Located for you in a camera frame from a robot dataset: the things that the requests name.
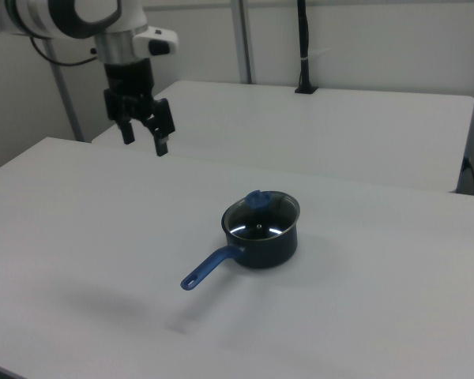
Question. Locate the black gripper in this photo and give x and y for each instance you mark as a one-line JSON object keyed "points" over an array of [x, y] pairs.
{"points": [[128, 79]]}

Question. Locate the glass lid with blue knob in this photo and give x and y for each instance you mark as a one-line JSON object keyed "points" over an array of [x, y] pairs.
{"points": [[257, 199]]}

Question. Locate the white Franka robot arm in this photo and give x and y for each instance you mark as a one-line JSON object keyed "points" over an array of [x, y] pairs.
{"points": [[43, 16]]}

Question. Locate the grey aluminium partition post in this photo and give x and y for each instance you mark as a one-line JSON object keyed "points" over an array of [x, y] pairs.
{"points": [[65, 94], [243, 39]]}

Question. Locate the black camera stand pole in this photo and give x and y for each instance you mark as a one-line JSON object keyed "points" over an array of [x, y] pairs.
{"points": [[305, 71]]}

